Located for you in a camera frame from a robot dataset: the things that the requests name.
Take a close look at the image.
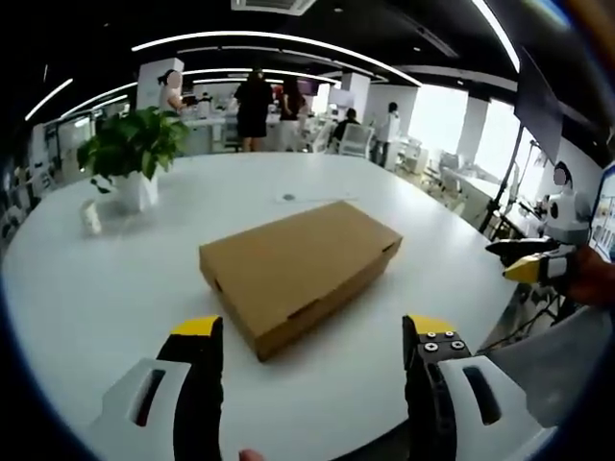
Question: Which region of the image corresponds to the dark panel on stand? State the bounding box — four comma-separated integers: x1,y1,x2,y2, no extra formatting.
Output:
513,46,564,151

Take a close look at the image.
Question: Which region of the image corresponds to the brown cardboard shoe box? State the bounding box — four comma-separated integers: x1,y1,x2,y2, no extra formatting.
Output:
198,200,404,364

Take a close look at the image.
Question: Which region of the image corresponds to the long curved ceiling light strip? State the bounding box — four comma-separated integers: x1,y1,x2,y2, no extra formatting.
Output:
130,30,424,88

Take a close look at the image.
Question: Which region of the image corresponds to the ceiling air vent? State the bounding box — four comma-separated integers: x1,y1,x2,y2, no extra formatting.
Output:
230,0,317,16

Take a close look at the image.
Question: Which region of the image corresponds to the white mesh office chair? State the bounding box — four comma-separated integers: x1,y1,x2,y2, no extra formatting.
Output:
337,124,377,158

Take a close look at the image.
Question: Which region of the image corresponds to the black cable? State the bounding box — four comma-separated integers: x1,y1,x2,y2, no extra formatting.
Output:
480,287,578,352

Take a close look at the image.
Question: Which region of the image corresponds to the bright ceiling light strip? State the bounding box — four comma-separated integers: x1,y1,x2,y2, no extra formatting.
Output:
472,0,522,74

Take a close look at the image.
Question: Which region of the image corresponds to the person's right hand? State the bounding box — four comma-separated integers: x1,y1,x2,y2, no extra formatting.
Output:
566,244,615,305

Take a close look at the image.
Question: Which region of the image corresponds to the short ceiling light strip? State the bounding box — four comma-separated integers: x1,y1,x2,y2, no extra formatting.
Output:
23,77,75,122

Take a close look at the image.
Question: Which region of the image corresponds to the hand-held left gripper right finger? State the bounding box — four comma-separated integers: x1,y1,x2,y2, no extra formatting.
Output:
402,314,558,461

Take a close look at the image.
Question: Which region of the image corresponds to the person's grey clothing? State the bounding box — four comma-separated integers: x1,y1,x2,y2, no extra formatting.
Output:
480,305,615,429

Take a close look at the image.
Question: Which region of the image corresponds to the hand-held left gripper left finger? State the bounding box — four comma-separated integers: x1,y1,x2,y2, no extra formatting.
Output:
85,314,225,461

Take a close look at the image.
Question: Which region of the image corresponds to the green potted plant white pot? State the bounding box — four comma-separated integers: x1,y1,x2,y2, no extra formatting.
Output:
76,106,191,213

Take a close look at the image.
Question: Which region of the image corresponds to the white office counter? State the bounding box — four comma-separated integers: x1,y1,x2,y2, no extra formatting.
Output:
181,114,241,156

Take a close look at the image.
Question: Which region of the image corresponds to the computer monitor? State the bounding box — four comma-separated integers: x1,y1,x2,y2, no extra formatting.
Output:
587,161,615,263

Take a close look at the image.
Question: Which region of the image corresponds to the black tripod stand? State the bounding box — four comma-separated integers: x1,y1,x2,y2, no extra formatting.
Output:
478,123,526,237

